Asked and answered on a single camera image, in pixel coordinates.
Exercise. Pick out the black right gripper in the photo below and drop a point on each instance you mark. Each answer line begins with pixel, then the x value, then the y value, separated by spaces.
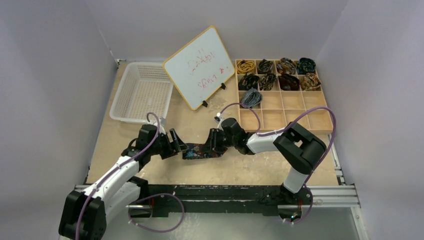
pixel 214 140

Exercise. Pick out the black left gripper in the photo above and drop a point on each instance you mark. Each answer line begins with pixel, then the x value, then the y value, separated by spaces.
pixel 170 150

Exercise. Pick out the navy floral patterned tie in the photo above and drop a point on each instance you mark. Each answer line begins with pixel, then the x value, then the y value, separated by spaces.
pixel 197 151

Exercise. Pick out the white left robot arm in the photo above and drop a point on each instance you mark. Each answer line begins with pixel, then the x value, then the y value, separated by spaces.
pixel 86 213

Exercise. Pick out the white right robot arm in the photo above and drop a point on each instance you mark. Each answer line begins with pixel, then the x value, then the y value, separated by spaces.
pixel 300 148

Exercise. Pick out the grey rolled tie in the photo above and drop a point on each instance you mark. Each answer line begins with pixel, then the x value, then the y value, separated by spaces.
pixel 251 98

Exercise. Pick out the white plastic basket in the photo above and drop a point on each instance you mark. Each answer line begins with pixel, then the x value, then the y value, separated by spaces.
pixel 144 87

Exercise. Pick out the black gold rolled tie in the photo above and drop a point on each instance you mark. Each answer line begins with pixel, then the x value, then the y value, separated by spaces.
pixel 248 81

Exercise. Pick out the wooden compartment tray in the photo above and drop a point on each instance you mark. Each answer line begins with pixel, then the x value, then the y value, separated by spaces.
pixel 279 106

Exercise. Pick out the dark olive rolled tie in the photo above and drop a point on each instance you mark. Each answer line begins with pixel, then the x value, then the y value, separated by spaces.
pixel 267 81

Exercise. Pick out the yellow rolled tie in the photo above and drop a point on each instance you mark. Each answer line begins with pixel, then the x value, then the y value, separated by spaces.
pixel 245 66

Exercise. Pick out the dark maroon rolled tie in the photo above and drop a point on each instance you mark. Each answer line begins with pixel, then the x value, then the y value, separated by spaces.
pixel 289 82

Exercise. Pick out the brown patterned rolled tie top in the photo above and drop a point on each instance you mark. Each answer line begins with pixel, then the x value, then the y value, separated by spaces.
pixel 286 66

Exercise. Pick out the orange brown rolled tie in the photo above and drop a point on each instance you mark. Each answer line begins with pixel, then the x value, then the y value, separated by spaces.
pixel 310 82

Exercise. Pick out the teal dark rolled tie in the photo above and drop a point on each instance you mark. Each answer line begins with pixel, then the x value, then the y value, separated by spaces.
pixel 305 65

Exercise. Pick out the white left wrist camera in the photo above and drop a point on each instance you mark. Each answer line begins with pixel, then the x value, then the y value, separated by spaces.
pixel 162 121

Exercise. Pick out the white board with yellow frame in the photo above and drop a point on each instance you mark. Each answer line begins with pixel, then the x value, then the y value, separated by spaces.
pixel 200 68

